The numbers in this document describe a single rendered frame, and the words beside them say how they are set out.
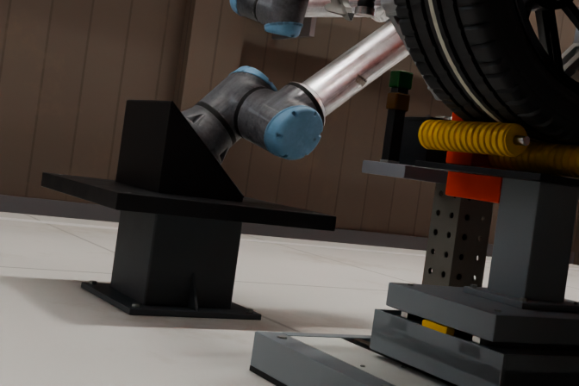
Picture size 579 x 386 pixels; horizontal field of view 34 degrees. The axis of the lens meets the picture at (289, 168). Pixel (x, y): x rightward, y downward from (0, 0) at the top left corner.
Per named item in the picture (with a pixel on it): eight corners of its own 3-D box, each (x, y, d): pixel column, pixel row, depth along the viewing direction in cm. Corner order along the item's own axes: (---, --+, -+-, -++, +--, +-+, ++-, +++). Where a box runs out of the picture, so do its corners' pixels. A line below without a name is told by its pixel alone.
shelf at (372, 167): (403, 177, 209) (405, 164, 209) (360, 172, 223) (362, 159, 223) (547, 198, 230) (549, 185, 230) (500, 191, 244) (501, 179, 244)
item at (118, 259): (28, 277, 267) (42, 171, 267) (218, 289, 298) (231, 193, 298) (99, 324, 216) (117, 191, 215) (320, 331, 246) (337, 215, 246)
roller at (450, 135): (511, 155, 161) (516, 121, 161) (407, 146, 186) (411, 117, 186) (537, 159, 163) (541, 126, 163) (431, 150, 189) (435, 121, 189)
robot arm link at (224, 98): (209, 133, 270) (252, 94, 276) (247, 153, 259) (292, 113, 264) (189, 94, 260) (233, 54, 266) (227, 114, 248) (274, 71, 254)
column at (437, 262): (437, 365, 221) (462, 186, 221) (411, 355, 230) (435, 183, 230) (470, 366, 226) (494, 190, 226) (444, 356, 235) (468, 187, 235)
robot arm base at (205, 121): (156, 119, 262) (183, 96, 265) (197, 171, 268) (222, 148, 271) (182, 118, 245) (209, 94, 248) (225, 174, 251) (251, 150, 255)
